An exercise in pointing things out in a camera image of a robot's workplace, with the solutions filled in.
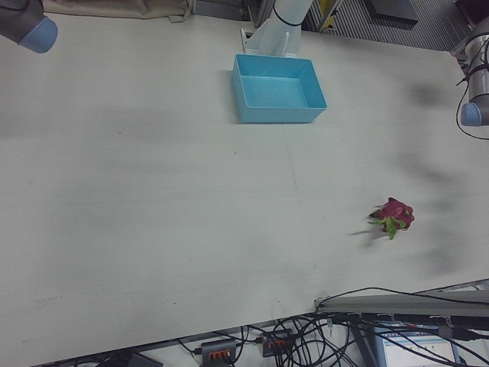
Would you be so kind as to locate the black box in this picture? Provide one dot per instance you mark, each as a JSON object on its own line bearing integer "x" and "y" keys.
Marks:
{"x": 393, "y": 9}

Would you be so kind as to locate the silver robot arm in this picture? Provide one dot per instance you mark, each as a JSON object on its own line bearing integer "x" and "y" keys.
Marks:
{"x": 19, "y": 19}

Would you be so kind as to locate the grey aluminium profile bar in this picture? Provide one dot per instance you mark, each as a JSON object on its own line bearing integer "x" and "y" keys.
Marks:
{"x": 382, "y": 304}

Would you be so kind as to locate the grey USB hub orange ports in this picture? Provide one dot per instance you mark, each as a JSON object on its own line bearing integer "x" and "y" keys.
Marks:
{"x": 219, "y": 349}
{"x": 277, "y": 342}

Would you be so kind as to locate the computer monitor screen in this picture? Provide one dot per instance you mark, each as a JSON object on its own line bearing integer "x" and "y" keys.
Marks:
{"x": 416, "y": 351}

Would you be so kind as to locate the yellow black frame strut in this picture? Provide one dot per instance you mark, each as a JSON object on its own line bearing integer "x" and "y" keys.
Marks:
{"x": 326, "y": 4}

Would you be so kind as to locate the red dragon fruit green leaves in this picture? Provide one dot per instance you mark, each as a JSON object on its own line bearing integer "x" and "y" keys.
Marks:
{"x": 397, "y": 212}

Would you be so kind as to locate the beige cloth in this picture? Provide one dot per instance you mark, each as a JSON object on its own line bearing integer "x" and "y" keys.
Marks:
{"x": 114, "y": 7}

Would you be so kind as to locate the light blue plastic bin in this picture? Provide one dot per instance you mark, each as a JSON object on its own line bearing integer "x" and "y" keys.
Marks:
{"x": 244, "y": 112}

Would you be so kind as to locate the white pedestal stand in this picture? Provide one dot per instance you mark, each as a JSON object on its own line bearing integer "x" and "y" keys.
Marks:
{"x": 275, "y": 34}

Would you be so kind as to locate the black ribbed mat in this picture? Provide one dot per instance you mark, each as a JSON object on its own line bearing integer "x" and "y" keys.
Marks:
{"x": 355, "y": 26}

